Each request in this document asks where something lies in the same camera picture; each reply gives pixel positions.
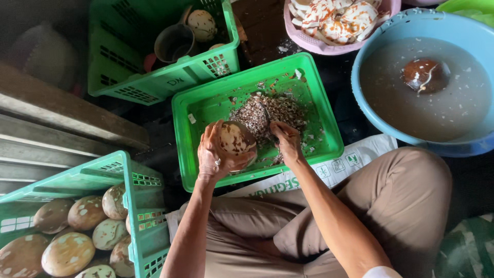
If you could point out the person's right hand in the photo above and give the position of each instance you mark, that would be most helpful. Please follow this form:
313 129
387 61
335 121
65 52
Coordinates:
291 146

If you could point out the person's left hand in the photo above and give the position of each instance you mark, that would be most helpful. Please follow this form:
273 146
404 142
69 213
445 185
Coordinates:
207 158

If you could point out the person's right fingers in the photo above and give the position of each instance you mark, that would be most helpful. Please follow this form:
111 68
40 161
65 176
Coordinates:
280 133

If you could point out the dark metal paring knife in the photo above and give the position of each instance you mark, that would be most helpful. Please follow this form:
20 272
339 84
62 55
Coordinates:
267 116

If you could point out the partly peeled brown coconut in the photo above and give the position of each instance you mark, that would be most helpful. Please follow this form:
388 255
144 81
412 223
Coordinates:
236 139

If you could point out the pile of brown coconut shavings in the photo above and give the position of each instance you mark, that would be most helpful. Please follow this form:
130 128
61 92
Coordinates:
283 112

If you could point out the white printed woven sack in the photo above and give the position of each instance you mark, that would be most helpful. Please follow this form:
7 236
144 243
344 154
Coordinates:
347 160

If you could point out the shallow bright green plastic tray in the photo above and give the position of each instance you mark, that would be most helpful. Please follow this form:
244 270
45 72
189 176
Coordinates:
208 104

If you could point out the pink plastic basket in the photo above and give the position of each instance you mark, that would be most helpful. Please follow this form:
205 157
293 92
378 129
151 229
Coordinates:
305 40

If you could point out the pile of white coconut pieces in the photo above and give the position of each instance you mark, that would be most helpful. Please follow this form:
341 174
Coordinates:
339 19

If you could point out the person's khaki trousers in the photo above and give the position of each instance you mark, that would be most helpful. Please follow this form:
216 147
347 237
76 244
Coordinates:
393 200

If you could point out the speckled white peeled coconut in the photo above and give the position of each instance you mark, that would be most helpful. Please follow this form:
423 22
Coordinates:
202 25

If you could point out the dark metal scoop cup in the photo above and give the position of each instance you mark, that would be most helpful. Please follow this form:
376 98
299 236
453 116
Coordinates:
174 42

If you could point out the blue plastic water basin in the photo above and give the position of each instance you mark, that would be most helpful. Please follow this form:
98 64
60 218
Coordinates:
424 116

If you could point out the brown coconut shell half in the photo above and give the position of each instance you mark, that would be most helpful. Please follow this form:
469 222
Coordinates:
424 75

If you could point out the teal plastic crate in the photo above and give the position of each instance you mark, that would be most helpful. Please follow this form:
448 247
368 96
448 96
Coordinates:
144 216

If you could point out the person's white sleeve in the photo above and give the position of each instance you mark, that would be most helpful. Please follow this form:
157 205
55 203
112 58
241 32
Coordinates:
382 272

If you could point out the deep green plastic crate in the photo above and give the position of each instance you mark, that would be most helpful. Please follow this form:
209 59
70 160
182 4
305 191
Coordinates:
115 50

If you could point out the weathered wooden steps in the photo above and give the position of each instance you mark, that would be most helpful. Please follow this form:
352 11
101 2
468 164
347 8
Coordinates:
58 127

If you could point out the green patterned cloth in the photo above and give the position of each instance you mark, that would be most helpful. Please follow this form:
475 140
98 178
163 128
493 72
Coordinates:
469 251

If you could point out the light green plastic basin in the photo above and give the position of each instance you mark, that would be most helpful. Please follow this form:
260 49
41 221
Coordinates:
471 9

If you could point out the heap of unpeeled brown coconuts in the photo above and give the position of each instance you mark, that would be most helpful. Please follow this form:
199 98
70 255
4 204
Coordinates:
69 253

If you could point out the dark grey bag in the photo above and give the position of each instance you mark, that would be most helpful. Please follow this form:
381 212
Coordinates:
44 58

